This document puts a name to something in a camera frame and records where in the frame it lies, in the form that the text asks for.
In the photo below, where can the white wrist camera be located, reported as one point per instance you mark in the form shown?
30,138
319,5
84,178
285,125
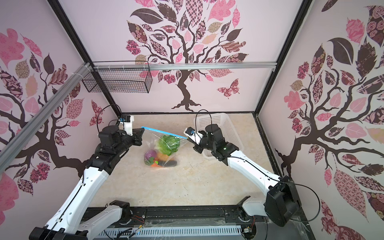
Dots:
193,136
127,123

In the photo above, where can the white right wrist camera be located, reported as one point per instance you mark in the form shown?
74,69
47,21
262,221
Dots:
193,136

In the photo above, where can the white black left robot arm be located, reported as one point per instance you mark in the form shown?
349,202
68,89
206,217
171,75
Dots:
66,223

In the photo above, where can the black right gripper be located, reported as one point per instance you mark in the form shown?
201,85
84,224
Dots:
199,148

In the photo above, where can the purple toy onion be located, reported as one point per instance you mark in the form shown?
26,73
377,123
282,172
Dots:
150,156

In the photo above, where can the dark toy eggplant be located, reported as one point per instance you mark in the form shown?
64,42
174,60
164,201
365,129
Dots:
168,164

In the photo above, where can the yellow toy potato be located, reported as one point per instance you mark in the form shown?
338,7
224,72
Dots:
162,157

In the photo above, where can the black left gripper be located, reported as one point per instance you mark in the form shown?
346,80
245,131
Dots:
137,134

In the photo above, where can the black base platform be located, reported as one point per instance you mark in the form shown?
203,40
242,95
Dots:
253,228

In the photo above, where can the black wire mesh basket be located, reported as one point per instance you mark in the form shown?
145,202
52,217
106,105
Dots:
119,77

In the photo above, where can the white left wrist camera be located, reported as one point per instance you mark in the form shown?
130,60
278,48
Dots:
127,123

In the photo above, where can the aluminium rail back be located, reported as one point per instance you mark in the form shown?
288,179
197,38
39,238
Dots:
199,66

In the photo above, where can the aluminium rail left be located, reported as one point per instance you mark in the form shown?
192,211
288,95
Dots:
12,149

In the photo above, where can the green toy cabbage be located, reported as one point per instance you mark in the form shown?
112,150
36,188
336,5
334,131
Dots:
168,145

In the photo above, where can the clear blue-zipper zip bag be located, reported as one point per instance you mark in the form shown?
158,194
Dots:
150,138

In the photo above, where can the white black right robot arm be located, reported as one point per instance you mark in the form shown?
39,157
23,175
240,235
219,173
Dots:
280,199

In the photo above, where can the white perforated plastic basket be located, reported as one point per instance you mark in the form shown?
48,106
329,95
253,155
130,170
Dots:
224,122

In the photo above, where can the white slotted cable duct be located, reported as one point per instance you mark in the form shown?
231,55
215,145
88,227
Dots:
169,233

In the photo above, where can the aluminium rail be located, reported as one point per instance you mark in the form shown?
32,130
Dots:
199,66
12,149

